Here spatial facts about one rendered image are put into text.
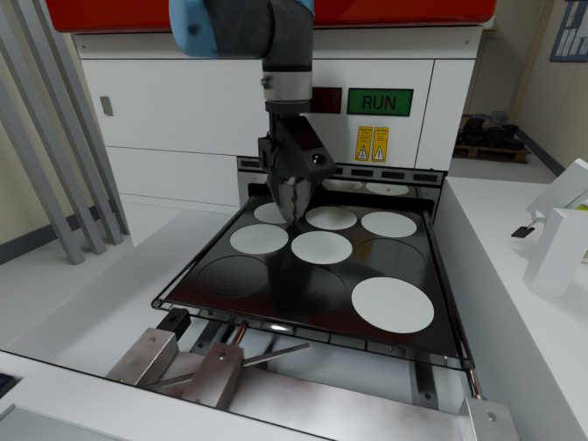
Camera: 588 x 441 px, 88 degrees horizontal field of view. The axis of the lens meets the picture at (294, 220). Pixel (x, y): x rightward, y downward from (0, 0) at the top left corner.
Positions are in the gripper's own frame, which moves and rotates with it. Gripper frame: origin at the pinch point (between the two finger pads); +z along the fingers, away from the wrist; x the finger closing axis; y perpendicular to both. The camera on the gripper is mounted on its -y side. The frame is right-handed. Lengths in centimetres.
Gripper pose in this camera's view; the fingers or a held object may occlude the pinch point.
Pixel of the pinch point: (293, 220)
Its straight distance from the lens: 55.7
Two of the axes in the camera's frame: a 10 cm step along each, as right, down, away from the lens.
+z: 0.0, 8.9, 4.6
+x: -8.9, 2.1, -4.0
